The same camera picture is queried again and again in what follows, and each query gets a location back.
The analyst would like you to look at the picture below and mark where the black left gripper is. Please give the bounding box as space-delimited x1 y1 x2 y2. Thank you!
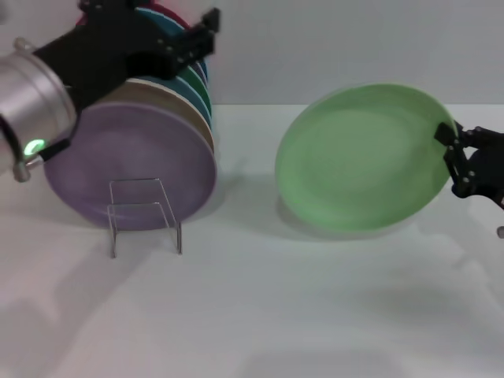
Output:
33 0 222 116

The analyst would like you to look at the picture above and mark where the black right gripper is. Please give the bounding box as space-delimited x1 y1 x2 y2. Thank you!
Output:
434 122 504 210

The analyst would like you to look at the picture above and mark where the light green plate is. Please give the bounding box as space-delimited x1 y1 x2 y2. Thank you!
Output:
274 81 460 233

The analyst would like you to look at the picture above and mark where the teal plate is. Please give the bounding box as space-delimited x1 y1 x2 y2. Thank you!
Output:
137 8 198 45

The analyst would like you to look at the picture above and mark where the grey purple plate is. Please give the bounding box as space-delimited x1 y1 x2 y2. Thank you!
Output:
194 58 209 86

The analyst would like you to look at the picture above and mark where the dark green plate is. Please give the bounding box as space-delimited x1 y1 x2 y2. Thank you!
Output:
176 64 210 104

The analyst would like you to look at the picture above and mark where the beige plate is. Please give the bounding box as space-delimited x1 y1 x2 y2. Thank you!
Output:
117 76 216 155

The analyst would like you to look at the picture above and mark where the light blue plate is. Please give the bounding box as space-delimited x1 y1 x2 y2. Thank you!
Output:
157 74 214 128

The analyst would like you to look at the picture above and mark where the lavender plate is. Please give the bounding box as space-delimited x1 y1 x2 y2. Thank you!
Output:
43 101 219 232

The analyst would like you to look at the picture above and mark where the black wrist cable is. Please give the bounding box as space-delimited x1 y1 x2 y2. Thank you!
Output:
40 140 72 163

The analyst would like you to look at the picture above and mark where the clear wire plate rack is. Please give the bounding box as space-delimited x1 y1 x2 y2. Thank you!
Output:
106 177 184 260

